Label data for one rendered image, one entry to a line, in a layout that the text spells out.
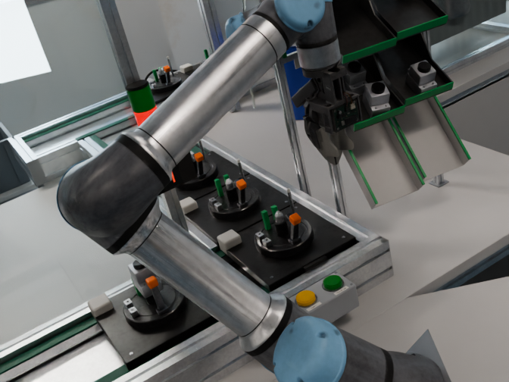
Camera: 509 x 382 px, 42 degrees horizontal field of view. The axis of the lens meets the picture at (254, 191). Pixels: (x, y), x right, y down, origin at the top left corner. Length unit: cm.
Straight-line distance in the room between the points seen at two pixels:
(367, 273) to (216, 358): 40
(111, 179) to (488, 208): 114
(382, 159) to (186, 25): 281
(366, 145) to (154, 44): 315
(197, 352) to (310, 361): 42
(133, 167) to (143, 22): 375
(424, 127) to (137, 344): 88
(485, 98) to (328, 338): 177
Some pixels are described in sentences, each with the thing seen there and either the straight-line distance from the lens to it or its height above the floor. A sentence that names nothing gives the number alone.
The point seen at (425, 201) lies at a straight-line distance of 186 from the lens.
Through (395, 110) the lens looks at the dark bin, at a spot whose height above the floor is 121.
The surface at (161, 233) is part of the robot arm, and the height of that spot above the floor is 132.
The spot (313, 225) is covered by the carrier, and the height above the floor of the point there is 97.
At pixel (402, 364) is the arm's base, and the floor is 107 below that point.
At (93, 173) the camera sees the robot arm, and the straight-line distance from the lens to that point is 93.
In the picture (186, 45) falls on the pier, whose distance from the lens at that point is 435.
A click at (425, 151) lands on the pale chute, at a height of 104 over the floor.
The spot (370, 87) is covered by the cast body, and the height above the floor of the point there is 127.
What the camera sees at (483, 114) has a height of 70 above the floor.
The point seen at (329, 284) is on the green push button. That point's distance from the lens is 143.
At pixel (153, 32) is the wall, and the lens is 464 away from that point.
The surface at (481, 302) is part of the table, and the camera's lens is 152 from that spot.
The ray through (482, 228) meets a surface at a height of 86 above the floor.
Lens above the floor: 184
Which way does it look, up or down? 28 degrees down
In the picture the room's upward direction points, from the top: 14 degrees counter-clockwise
